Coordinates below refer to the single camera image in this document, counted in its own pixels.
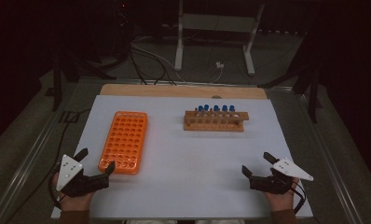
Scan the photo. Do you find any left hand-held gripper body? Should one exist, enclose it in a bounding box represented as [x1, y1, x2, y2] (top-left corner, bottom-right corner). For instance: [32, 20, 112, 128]
[55, 154, 98, 198]

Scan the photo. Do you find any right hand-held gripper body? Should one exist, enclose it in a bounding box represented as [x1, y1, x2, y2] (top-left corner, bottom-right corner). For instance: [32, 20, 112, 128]
[249, 158, 315, 196]

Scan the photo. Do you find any person's left hand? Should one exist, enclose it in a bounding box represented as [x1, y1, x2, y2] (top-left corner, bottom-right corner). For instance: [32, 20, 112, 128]
[51, 172, 96, 213]

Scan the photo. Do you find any left hand-held gripper black cable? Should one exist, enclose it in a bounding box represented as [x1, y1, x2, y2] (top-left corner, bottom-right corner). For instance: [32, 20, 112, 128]
[48, 169, 63, 210]

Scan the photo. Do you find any wooden test tube rack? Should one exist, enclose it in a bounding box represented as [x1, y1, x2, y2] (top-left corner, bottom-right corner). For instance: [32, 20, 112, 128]
[183, 110, 250, 133]

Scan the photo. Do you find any person's right hand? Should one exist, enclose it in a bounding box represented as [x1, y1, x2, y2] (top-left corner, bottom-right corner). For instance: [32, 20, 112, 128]
[262, 176, 300, 213]

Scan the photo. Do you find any black floor cable bundle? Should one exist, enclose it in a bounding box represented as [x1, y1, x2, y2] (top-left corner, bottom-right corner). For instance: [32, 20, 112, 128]
[128, 43, 177, 87]

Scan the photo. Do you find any hand-held gripper black cable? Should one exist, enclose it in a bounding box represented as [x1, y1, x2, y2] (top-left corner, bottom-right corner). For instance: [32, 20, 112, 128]
[48, 169, 63, 210]
[293, 184, 308, 216]

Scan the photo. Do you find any white metal stand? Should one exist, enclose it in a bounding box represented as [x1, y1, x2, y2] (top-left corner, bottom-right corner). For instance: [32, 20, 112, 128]
[173, 0, 266, 77]

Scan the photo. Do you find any white floor cable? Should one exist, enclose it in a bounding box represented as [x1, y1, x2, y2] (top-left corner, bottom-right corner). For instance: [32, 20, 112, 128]
[129, 35, 225, 85]

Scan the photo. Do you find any white table mat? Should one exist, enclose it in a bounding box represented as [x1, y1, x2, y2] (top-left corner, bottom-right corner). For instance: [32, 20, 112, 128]
[50, 94, 314, 220]

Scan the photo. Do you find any long black floor cable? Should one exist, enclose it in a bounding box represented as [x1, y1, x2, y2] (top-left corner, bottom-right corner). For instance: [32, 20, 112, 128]
[5, 108, 93, 224]

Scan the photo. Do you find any orange plastic test tube rack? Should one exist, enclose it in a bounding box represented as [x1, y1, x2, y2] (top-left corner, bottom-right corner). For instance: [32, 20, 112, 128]
[98, 110, 149, 175]

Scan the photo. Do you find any grey metal floor rail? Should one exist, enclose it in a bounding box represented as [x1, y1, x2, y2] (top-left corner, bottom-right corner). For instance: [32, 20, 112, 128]
[294, 92, 365, 224]
[0, 90, 79, 224]

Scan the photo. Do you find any right hand-held gripper black cable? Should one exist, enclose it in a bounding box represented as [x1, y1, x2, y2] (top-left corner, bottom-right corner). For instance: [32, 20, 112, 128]
[293, 184, 308, 216]

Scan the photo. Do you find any black tripod stand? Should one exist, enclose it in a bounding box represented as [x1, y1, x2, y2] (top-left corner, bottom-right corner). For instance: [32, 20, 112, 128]
[50, 52, 117, 112]
[257, 60, 323, 124]

